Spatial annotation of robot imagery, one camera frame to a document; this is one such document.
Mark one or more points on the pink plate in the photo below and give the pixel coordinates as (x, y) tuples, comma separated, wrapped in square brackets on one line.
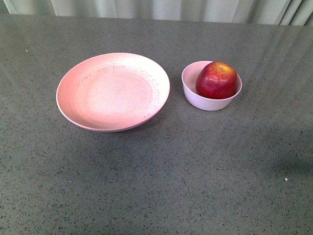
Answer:
[(113, 92)]

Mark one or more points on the white curtain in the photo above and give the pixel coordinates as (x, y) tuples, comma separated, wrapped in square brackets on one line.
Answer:
[(278, 12)]

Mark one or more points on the pale pink bowl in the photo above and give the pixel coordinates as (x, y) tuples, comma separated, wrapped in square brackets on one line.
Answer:
[(189, 77)]

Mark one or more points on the red apple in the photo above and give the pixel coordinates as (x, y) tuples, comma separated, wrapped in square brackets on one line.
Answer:
[(217, 80)]

